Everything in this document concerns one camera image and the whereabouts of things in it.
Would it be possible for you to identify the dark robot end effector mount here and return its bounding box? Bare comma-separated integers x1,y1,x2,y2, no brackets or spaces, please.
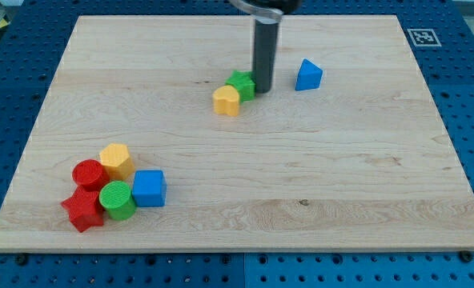
228,0,303,23

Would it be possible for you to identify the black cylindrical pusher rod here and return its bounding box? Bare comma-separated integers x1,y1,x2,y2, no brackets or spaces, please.
252,17,279,94

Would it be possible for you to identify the green star block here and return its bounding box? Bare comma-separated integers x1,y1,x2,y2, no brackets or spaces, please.
225,70,255,102

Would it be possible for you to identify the red star block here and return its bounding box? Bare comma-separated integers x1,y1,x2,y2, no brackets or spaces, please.
61,186,104,233

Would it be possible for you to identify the blue triangle block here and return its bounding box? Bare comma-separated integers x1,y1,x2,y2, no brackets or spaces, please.
295,58,323,91

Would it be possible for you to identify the yellow heart block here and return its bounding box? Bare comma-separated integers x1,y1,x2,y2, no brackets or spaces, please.
212,85,240,117

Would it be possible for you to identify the light wooden board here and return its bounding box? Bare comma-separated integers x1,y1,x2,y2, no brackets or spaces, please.
0,15,474,254

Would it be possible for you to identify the white fiducial marker tag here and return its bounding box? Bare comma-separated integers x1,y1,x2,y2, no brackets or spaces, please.
408,28,441,47

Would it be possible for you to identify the yellow hexagon block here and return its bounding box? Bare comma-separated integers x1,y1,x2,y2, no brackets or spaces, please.
99,143,135,181

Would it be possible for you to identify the blue cube block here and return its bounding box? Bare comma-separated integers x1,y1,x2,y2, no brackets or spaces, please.
132,170,167,207

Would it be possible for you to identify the green cylinder block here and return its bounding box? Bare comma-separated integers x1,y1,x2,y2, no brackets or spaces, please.
98,181,136,221

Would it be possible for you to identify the red cylinder block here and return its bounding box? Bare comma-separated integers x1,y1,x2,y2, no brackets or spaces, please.
72,159,110,191

